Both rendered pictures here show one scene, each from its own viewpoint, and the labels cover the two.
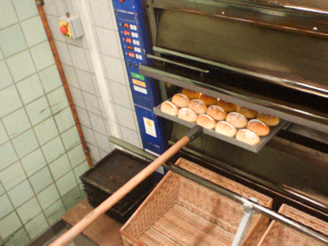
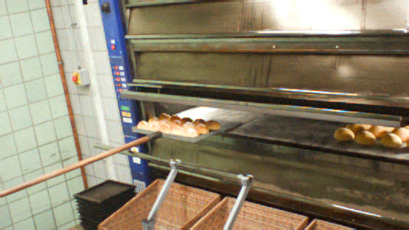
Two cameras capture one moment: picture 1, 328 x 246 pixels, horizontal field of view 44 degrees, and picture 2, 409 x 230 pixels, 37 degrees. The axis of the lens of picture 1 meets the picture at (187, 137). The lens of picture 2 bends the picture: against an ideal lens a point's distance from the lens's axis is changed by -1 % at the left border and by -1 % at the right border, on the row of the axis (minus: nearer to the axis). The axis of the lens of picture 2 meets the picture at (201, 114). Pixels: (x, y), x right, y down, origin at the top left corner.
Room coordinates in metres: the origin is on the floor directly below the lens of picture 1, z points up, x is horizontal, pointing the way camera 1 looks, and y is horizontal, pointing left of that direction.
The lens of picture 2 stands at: (-1.82, -0.66, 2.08)
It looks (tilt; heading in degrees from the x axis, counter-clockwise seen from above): 14 degrees down; 6
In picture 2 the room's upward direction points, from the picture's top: 9 degrees counter-clockwise
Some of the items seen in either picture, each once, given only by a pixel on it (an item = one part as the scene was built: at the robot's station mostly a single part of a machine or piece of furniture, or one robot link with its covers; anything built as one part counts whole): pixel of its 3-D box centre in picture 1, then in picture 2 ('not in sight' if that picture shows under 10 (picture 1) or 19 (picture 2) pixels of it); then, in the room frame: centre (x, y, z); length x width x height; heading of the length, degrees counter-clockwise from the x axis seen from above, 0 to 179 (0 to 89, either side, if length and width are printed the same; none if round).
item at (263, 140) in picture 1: (224, 108); (184, 124); (1.52, -0.18, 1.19); 0.55 x 0.36 x 0.03; 47
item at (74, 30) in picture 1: (70, 26); (81, 77); (2.08, 0.54, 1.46); 0.10 x 0.07 x 0.10; 47
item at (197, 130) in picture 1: (193, 133); (154, 136); (1.35, -0.03, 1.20); 0.09 x 0.04 x 0.03; 137
